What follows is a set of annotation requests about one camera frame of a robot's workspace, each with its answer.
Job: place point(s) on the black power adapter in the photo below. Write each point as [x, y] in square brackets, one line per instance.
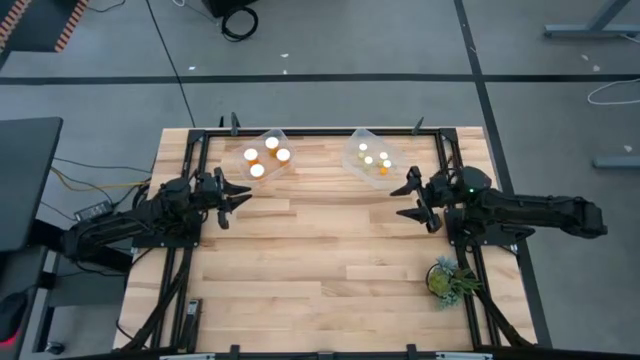
[92, 211]

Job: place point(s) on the small orange pill bottle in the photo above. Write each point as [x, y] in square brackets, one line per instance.
[386, 163]

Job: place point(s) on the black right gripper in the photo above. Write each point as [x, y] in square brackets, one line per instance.
[442, 192]

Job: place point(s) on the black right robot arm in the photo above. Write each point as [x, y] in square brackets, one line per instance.
[540, 210]

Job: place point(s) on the potted succulent plant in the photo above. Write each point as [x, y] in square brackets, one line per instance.
[445, 282]

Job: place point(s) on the black box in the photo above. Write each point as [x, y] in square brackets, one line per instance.
[225, 6]

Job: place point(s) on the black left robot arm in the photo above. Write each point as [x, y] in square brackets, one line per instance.
[125, 222]

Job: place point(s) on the clear plastic bin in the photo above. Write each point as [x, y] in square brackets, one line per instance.
[352, 150]
[240, 167]

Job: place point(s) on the black bracket with label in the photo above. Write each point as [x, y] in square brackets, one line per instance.
[193, 325]

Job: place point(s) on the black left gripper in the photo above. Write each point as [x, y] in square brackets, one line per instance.
[207, 192]

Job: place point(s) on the black computer mouse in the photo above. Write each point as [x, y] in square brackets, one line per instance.
[12, 315]

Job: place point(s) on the black caster wheel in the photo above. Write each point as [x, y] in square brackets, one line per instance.
[55, 348]

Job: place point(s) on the black aluminium rig frame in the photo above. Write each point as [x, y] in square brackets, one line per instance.
[320, 133]

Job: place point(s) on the black orange-striped floor mat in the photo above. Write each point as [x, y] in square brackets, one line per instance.
[35, 25]

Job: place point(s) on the small black clamp lever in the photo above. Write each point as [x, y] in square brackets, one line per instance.
[222, 121]

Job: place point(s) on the grey desk foot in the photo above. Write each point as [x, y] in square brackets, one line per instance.
[617, 162]
[585, 31]

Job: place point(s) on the small clear pill bottle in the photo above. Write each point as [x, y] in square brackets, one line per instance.
[363, 147]
[368, 160]
[383, 155]

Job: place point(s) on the black desk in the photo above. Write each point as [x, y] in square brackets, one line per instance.
[27, 185]

